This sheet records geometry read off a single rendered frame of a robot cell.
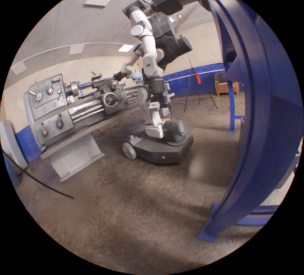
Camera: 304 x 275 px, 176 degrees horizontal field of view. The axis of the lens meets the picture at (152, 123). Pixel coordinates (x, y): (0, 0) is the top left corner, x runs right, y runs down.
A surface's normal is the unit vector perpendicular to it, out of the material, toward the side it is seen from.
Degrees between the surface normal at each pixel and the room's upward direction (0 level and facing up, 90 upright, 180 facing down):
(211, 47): 90
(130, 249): 0
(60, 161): 90
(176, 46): 113
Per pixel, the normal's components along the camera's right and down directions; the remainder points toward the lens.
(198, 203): -0.26, -0.92
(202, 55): -0.63, 0.40
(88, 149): 0.73, 0.01
